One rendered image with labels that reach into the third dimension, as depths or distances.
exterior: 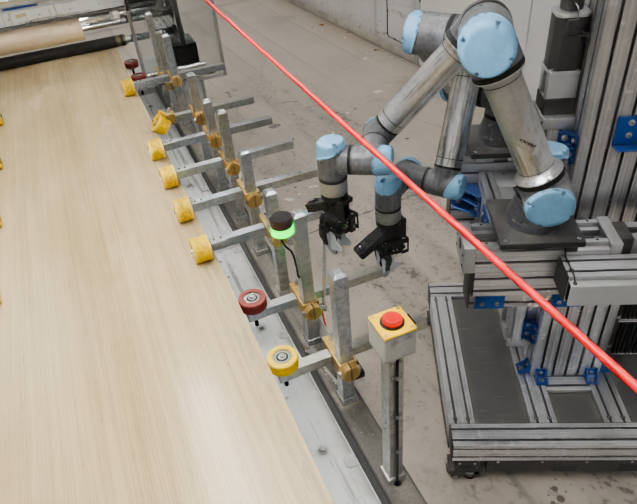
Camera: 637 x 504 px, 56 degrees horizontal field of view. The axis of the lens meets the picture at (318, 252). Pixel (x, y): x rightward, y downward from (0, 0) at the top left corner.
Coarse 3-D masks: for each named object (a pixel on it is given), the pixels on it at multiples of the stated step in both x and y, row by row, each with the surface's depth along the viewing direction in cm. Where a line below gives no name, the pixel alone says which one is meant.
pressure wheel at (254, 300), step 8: (240, 296) 170; (248, 296) 170; (256, 296) 170; (264, 296) 169; (240, 304) 168; (248, 304) 167; (256, 304) 167; (264, 304) 169; (248, 312) 168; (256, 312) 168; (256, 320) 174
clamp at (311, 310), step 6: (294, 282) 179; (294, 288) 177; (294, 294) 176; (300, 300) 172; (318, 300) 172; (300, 306) 173; (306, 306) 171; (312, 306) 171; (318, 306) 170; (306, 312) 170; (312, 312) 170; (318, 312) 171; (312, 318) 172
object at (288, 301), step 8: (360, 272) 182; (368, 272) 181; (376, 272) 182; (352, 280) 179; (360, 280) 181; (368, 280) 182; (320, 288) 177; (328, 288) 177; (288, 296) 175; (320, 296) 178; (272, 304) 173; (280, 304) 173; (288, 304) 174; (296, 304) 176; (264, 312) 172; (272, 312) 174
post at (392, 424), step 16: (384, 368) 120; (400, 368) 119; (384, 384) 124; (400, 384) 122; (384, 400) 127; (400, 400) 126; (384, 416) 130; (400, 416) 129; (384, 432) 134; (400, 432) 132; (384, 448) 138; (400, 448) 136; (384, 464) 142; (400, 464) 140; (400, 480) 143
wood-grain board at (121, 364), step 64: (0, 128) 278; (64, 128) 273; (128, 128) 267; (0, 192) 230; (64, 192) 226; (128, 192) 223; (0, 256) 196; (64, 256) 193; (128, 256) 191; (192, 256) 188; (0, 320) 171; (64, 320) 169; (128, 320) 167; (192, 320) 165; (0, 384) 151; (64, 384) 150; (128, 384) 148; (192, 384) 146; (256, 384) 145; (0, 448) 136; (64, 448) 135; (128, 448) 133; (192, 448) 132; (256, 448) 131
